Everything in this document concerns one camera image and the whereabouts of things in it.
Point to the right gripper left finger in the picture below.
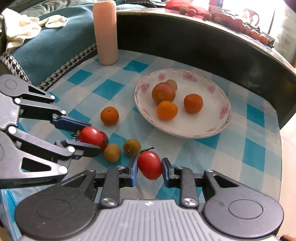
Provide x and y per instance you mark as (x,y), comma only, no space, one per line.
(113,180)

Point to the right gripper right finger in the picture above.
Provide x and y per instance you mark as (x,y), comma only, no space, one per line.
(185,180)

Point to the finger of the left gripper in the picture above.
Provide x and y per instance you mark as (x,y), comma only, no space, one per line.
(28,161)
(39,105)

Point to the brown longan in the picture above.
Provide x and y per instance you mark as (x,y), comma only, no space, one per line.
(112,153)
(132,147)

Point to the stemmed red cherry tomato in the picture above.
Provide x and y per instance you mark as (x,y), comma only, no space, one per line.
(149,164)

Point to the round red cherry tomato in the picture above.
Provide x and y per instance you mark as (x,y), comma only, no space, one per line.
(103,140)

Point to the oval red cherry tomato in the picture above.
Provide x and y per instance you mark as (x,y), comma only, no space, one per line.
(90,135)

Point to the small orange tangerine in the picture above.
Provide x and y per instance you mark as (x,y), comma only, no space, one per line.
(109,116)

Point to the smooth orange citrus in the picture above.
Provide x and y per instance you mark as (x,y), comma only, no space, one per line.
(167,110)

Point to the bumpy orange tangerine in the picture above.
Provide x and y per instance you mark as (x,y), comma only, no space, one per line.
(193,103)

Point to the large red-orange tomato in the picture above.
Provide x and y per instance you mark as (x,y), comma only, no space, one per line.
(163,92)

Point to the green-brown longan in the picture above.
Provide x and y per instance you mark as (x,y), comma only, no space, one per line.
(173,84)

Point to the teal sofa blanket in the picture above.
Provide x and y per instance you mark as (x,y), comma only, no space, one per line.
(43,60)

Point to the blue checkered tablecloth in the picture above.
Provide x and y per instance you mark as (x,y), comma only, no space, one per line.
(241,166)

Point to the white floral plate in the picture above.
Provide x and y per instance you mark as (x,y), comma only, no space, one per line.
(183,103)

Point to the cream crumpled cloth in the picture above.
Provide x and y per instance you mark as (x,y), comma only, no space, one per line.
(19,28)

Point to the grey sofa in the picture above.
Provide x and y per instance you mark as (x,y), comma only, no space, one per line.
(37,8)

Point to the pink ribbed cylinder vase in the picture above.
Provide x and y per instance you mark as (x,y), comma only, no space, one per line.
(105,28)

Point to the dark coffee table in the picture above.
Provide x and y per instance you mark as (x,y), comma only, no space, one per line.
(213,48)

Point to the red plastic bag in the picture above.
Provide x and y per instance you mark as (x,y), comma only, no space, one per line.
(246,22)

